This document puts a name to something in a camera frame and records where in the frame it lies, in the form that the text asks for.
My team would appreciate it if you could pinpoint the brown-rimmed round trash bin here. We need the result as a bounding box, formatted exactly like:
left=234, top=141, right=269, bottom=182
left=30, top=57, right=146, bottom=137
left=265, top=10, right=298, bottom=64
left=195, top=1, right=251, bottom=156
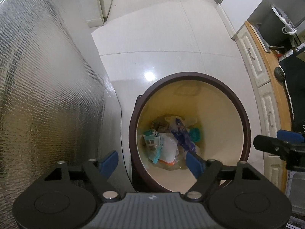
left=129, top=72, right=252, bottom=193

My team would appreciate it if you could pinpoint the teal plastic item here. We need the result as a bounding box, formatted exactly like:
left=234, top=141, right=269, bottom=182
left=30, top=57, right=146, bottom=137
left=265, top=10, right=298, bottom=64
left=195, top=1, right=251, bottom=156
left=189, top=127, right=201, bottom=143

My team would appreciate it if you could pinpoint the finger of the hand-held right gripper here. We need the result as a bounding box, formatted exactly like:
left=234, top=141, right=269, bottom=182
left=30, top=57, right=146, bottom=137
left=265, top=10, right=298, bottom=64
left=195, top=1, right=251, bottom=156
left=276, top=129, right=305, bottom=144
left=253, top=135, right=305, bottom=171

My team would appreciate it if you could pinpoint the clear plastic bag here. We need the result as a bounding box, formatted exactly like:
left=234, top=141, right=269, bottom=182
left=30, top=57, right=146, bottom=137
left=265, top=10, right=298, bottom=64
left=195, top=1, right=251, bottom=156
left=158, top=132, right=181, bottom=167

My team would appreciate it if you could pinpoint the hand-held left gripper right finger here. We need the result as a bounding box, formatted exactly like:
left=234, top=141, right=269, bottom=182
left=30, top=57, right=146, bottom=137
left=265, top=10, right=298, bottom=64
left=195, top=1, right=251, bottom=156
left=186, top=151, right=262, bottom=200

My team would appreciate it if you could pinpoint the dark grey trash can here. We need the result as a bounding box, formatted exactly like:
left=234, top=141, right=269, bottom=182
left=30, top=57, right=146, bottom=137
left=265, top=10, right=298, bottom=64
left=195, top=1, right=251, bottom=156
left=258, top=5, right=298, bottom=48

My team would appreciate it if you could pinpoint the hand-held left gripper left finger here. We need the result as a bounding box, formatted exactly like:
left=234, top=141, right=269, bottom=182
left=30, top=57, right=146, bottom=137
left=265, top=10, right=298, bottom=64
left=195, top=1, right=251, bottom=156
left=44, top=150, right=120, bottom=200

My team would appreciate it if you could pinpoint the white table with foil side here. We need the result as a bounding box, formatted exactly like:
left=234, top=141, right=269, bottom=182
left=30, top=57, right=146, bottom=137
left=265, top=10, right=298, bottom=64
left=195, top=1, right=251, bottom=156
left=0, top=0, right=134, bottom=229

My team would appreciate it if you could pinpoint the wooden countertop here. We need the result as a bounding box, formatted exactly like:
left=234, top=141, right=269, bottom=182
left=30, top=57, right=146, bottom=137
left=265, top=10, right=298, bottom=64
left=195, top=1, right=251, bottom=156
left=244, top=20, right=295, bottom=194

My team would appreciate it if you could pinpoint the grey flat book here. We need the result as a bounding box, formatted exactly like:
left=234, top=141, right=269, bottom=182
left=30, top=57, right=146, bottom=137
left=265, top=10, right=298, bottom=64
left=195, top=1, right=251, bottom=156
left=250, top=24, right=271, bottom=53

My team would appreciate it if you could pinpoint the white refrigerator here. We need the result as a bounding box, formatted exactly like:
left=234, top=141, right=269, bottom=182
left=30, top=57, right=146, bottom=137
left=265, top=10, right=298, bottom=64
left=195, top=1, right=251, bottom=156
left=75, top=0, right=115, bottom=27

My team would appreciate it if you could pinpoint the teal and white packet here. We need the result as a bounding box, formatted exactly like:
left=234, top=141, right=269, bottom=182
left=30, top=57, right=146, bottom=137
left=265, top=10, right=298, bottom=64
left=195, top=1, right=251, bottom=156
left=143, top=129, right=163, bottom=164

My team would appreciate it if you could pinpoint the black cloth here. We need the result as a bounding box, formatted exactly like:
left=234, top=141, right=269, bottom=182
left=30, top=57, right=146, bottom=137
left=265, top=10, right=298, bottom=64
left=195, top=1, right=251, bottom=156
left=279, top=50, right=305, bottom=132

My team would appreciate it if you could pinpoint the white drawer cabinet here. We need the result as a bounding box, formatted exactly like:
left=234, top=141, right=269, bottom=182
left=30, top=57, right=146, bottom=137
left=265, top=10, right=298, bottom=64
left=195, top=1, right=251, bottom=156
left=235, top=24, right=286, bottom=192

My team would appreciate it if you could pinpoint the purple snack packet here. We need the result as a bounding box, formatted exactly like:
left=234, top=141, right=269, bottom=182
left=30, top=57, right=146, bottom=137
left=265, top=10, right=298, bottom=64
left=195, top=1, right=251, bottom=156
left=172, top=117, right=197, bottom=153

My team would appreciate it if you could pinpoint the round black object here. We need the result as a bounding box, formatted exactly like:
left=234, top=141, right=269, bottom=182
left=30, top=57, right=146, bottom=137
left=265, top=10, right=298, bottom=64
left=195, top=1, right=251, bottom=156
left=274, top=67, right=286, bottom=83

